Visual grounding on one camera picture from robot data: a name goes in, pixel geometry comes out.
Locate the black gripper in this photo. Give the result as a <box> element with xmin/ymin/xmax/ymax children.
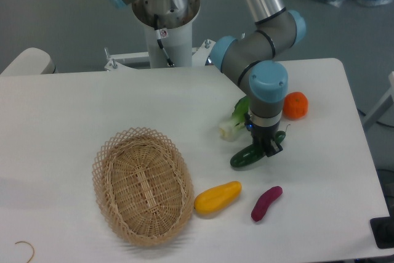
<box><xmin>244</xmin><ymin>113</ymin><xmax>283</xmax><ymax>157</ymax></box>

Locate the dark green cucumber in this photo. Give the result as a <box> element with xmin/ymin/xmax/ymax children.
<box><xmin>230</xmin><ymin>125</ymin><xmax>289</xmax><ymax>168</ymax></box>

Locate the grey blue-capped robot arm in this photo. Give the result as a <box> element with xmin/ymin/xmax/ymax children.
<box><xmin>110</xmin><ymin>0</ymin><xmax>306</xmax><ymax>157</ymax></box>

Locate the green bok choy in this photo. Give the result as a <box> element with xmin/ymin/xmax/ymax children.
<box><xmin>219</xmin><ymin>96</ymin><xmax>250</xmax><ymax>141</ymax></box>

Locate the orange tangerine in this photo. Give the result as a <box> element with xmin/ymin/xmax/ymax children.
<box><xmin>283</xmin><ymin>92</ymin><xmax>308</xmax><ymax>119</ymax></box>

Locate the purple sweet potato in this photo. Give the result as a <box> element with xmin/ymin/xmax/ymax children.
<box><xmin>251</xmin><ymin>186</ymin><xmax>283</xmax><ymax>222</ymax></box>

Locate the yellow papaya fruit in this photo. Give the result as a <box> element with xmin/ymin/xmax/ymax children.
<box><xmin>194</xmin><ymin>181</ymin><xmax>243</xmax><ymax>215</ymax></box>

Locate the woven wicker basket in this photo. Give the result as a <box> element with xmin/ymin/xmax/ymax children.
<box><xmin>92</xmin><ymin>127</ymin><xmax>194</xmax><ymax>247</ymax></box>

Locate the black device at table edge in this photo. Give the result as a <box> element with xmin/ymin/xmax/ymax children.
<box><xmin>370</xmin><ymin>217</ymin><xmax>393</xmax><ymax>249</ymax></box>

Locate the white chair armrest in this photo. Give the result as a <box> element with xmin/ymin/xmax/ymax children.
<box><xmin>1</xmin><ymin>47</ymin><xmax>58</xmax><ymax>76</ymax></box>

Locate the tan rubber band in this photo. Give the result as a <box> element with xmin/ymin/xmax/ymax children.
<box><xmin>15</xmin><ymin>241</ymin><xmax>36</xmax><ymax>261</ymax></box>

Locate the white frame at right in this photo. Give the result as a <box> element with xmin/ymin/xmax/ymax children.
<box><xmin>361</xmin><ymin>72</ymin><xmax>393</xmax><ymax>131</ymax></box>

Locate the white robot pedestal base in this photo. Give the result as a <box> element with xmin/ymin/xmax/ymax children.
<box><xmin>103</xmin><ymin>0</ymin><xmax>249</xmax><ymax>72</ymax></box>

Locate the black cable on pedestal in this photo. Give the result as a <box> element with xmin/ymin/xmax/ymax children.
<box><xmin>153</xmin><ymin>13</ymin><xmax>175</xmax><ymax>67</ymax></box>

